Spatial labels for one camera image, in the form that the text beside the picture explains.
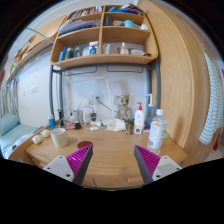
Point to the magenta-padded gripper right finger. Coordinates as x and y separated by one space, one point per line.
148 161

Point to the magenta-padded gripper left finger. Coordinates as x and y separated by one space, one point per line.
78 161

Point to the flat round red coaster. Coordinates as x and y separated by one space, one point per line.
83 144

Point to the cream paper cup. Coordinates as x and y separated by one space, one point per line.
59 137

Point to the clear bottle with white label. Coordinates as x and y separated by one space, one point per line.
156 131

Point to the small white cube clock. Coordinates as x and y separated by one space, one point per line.
137 130

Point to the white computer mouse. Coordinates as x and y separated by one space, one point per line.
94 128

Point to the white tape roll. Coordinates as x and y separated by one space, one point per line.
36 139
45 133

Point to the white pump bottle, red top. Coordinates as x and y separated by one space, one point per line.
139 118

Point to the small blue bottle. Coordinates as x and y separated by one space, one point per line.
51 122

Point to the white crumpled paper bag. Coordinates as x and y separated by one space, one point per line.
116 125

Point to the clear blue pump bottle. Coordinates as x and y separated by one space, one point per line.
150 108

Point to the brown tree creature figurine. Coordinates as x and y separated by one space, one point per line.
125 108

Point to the bed with teal sheet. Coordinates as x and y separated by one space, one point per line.
15 136

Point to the white desk lamp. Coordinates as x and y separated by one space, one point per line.
107 87

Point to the teal pillow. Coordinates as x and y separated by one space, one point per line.
8 123

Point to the striped white green towel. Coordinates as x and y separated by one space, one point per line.
211 103

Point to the wooden wardrobe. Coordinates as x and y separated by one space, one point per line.
181 73

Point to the wooden shelf unit with items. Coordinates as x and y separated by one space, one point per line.
103 35

